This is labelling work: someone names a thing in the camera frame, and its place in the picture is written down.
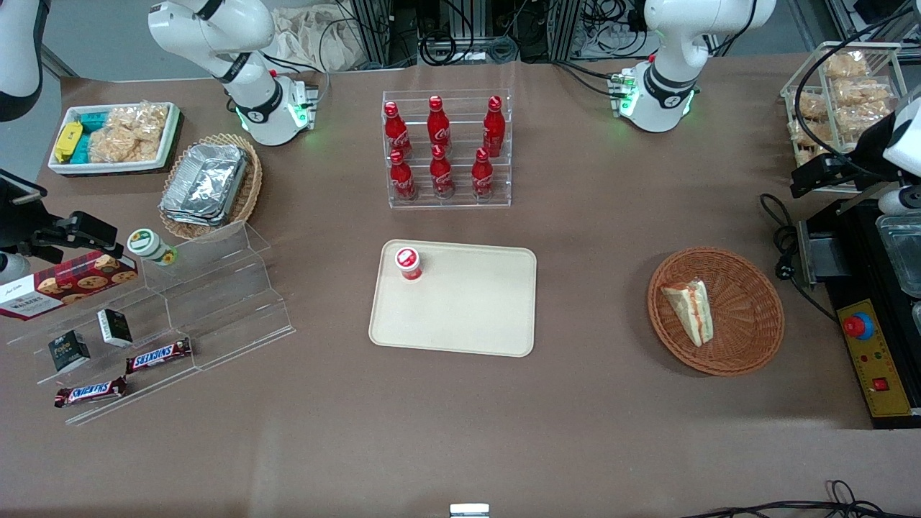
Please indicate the grey white device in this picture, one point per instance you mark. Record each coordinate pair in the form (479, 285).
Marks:
(469, 511)

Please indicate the light oval wicker basket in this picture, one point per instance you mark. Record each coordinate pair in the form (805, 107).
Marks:
(252, 187)

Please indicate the clear acrylic bottle rack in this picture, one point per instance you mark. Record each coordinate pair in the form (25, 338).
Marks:
(460, 194)

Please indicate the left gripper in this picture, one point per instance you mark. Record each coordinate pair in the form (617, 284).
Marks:
(869, 147)

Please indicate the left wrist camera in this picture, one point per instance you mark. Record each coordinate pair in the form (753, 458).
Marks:
(827, 173)

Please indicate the red tartan cookie box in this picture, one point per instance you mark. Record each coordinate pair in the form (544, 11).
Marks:
(68, 284)

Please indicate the steel pan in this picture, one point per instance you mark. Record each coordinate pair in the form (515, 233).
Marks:
(903, 252)

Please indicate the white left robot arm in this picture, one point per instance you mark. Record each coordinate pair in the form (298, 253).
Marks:
(673, 43)

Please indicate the small black white box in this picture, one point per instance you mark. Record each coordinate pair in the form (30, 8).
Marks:
(115, 327)

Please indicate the red lid yogurt cup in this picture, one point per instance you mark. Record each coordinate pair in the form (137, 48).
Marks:
(408, 261)

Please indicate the black tabletop machine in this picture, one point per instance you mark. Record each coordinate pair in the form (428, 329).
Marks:
(856, 244)

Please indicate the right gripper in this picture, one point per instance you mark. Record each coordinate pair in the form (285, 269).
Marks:
(16, 216)

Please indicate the brown round wicker basket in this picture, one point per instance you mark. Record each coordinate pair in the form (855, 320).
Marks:
(745, 316)

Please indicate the teal snack packet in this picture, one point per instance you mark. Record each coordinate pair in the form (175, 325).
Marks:
(81, 150)
(92, 121)

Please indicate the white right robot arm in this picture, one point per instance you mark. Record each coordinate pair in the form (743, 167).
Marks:
(216, 32)

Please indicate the white rectangular snack bin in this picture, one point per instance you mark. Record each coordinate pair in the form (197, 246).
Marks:
(169, 137)

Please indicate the beige plastic tray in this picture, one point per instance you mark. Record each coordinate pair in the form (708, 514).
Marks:
(475, 309)

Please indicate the yellow snack packet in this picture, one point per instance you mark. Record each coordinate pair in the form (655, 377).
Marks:
(67, 140)

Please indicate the red emergency stop button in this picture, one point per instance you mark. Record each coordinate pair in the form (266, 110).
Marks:
(858, 326)

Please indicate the clear acrylic step display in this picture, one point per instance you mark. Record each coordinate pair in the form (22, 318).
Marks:
(223, 302)

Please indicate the red cola bottle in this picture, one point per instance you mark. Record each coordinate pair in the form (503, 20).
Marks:
(396, 129)
(482, 176)
(493, 129)
(402, 176)
(441, 173)
(438, 126)

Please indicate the yellow control panel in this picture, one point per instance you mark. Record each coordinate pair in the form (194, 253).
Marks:
(874, 367)

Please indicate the green lid yogurt cup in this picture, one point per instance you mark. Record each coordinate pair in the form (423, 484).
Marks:
(149, 244)

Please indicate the aluminium frame post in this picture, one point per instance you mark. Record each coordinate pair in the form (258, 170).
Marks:
(374, 29)
(565, 25)

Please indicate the beige cloth bag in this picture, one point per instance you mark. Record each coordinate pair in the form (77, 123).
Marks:
(316, 39)

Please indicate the snickers chocolate bar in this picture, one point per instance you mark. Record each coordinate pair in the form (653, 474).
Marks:
(90, 392)
(158, 355)

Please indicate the clear rice cracker bag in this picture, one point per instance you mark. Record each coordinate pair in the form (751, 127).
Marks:
(140, 119)
(856, 119)
(119, 146)
(863, 91)
(845, 65)
(811, 106)
(809, 133)
(806, 155)

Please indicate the stacked foil containers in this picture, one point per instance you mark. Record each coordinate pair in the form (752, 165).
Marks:
(205, 183)

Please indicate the triangle sandwich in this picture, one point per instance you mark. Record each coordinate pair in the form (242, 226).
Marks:
(691, 309)

